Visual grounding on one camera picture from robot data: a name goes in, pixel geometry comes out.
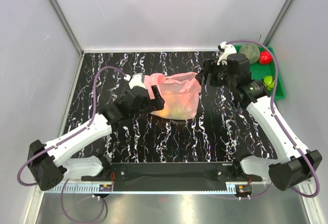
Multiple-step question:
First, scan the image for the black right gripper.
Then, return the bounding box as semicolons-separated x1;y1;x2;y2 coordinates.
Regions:
195;59;236;90

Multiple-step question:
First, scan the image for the pink plastic bag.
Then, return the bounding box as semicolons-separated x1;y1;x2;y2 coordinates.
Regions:
144;72;201;120

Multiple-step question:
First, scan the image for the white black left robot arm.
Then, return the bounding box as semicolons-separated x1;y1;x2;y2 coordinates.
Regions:
28;86;165;191

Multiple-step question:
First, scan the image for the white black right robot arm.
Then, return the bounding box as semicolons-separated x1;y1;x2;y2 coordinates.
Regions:
196;53;322;191

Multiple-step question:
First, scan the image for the green cracked ball fruit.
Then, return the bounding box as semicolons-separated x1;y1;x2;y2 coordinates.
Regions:
261;75;275;91

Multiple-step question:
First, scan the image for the grey green melon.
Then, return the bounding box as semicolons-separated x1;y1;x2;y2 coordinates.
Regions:
238;43;260;64

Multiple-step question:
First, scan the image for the green plastic tray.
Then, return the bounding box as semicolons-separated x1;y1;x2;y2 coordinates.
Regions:
250;61;285;101

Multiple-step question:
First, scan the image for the red apple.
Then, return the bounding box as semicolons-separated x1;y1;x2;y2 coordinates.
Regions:
258;51;272;65

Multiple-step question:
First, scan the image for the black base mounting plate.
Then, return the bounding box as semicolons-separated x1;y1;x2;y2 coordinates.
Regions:
81;162;262;192

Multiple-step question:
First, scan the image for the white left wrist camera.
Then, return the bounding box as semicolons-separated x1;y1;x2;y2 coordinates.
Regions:
124;73;146;89

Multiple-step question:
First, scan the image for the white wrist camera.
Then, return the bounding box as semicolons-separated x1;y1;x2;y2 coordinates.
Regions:
217;42;237;66
124;73;146;89

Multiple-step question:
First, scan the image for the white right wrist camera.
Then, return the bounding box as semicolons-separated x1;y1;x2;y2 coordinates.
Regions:
217;42;237;66

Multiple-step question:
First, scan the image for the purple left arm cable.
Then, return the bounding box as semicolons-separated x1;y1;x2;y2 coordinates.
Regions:
16;66;131;222

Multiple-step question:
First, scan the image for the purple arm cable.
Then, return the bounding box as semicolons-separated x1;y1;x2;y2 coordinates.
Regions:
225;39;321;200
16;66;131;222

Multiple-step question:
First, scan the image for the aluminium rail frame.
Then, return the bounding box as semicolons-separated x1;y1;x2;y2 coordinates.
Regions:
24;162;323;224

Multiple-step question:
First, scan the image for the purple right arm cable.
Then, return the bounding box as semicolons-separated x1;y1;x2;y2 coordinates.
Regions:
225;39;321;200

